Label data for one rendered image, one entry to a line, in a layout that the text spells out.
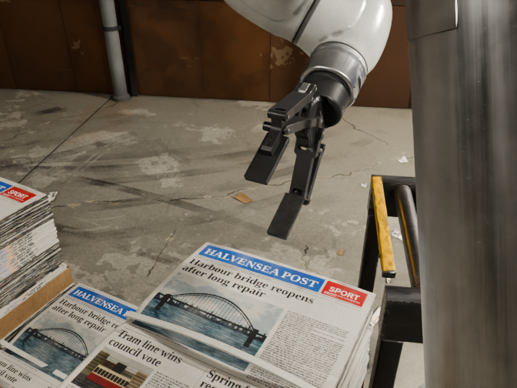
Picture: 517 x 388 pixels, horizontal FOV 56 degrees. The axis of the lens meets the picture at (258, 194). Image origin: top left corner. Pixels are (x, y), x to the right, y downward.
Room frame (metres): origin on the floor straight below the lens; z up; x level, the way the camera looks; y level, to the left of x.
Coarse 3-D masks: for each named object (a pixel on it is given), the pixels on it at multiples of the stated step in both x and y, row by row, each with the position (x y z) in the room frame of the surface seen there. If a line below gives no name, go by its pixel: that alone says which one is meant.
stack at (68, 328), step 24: (72, 288) 0.77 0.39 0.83; (48, 312) 0.70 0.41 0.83; (72, 312) 0.70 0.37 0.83; (96, 312) 0.70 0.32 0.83; (120, 312) 0.70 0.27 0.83; (24, 336) 0.64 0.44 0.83; (48, 336) 0.64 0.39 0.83; (72, 336) 0.64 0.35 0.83; (96, 336) 0.64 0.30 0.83; (0, 360) 0.59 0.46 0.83; (24, 360) 0.59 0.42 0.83; (48, 360) 0.59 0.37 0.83; (72, 360) 0.59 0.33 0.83; (0, 384) 0.54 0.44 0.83; (24, 384) 0.54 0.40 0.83; (48, 384) 0.54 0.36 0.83
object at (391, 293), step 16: (384, 288) 0.81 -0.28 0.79; (400, 288) 0.80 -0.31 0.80; (416, 288) 0.80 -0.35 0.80; (384, 304) 0.78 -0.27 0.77; (400, 304) 0.76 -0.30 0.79; (416, 304) 0.76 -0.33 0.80; (384, 320) 0.76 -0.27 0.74; (400, 320) 0.76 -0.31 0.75; (416, 320) 0.76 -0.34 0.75; (384, 336) 0.76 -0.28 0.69; (400, 336) 0.76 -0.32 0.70; (416, 336) 0.75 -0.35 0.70
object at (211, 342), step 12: (132, 312) 0.47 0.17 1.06; (156, 324) 0.44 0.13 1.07; (168, 324) 0.44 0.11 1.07; (192, 336) 0.42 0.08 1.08; (204, 336) 0.42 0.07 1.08; (216, 348) 0.40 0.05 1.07; (228, 348) 0.40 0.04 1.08; (252, 360) 0.38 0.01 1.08; (276, 372) 0.37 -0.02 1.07; (300, 384) 0.35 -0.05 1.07
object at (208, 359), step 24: (144, 312) 0.47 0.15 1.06; (168, 312) 0.47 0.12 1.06; (144, 336) 0.43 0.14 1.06; (168, 336) 0.43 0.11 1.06; (216, 336) 0.43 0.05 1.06; (192, 360) 0.39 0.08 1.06; (216, 360) 0.39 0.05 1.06; (240, 360) 0.39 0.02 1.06; (264, 360) 0.39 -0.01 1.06; (288, 360) 0.39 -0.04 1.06; (240, 384) 0.36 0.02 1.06; (264, 384) 0.36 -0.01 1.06; (288, 384) 0.36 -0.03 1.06; (312, 384) 0.36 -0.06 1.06; (336, 384) 0.37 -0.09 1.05
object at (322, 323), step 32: (192, 256) 0.59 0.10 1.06; (224, 256) 0.59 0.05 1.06; (256, 256) 0.59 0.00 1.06; (160, 288) 0.52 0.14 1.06; (192, 288) 0.52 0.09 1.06; (224, 288) 0.52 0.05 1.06; (256, 288) 0.52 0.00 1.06; (288, 288) 0.52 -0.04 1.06; (320, 288) 0.52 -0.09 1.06; (352, 288) 0.52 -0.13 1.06; (224, 320) 0.46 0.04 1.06; (256, 320) 0.46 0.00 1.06; (288, 320) 0.46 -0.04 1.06; (320, 320) 0.45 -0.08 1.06; (352, 320) 0.45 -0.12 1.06; (288, 352) 0.41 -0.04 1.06; (320, 352) 0.41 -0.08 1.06; (352, 352) 0.43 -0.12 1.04; (352, 384) 0.43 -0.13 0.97
